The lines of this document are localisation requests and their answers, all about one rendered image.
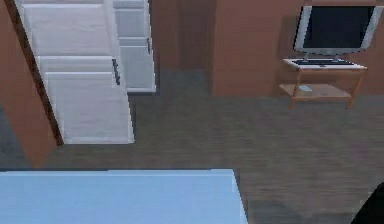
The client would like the wooden television table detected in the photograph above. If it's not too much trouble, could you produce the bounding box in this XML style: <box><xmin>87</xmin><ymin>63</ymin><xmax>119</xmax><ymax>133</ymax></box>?
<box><xmin>279</xmin><ymin>58</ymin><xmax>368</xmax><ymax>110</ymax></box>

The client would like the silver framed television set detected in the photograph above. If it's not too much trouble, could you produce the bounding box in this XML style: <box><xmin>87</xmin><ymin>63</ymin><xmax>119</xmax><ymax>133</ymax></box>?
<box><xmin>293</xmin><ymin>5</ymin><xmax>384</xmax><ymax>64</ymax></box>

